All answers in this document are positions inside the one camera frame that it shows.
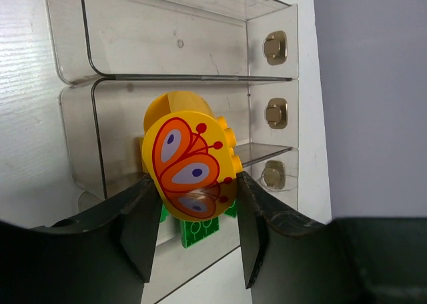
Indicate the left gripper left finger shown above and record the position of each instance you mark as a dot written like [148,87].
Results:
[102,255]

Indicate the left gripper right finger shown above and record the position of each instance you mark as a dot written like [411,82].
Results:
[288,257]

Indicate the small green lego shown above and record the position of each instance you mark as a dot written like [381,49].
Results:
[164,214]

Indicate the green square lego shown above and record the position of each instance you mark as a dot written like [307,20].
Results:
[194,232]

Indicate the orange rounded lego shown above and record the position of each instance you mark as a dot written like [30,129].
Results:
[189,154]

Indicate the yellow rectangular lego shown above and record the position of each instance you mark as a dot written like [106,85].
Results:
[143,166]

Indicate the clear tiered container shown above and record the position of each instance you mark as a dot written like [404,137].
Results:
[118,56]

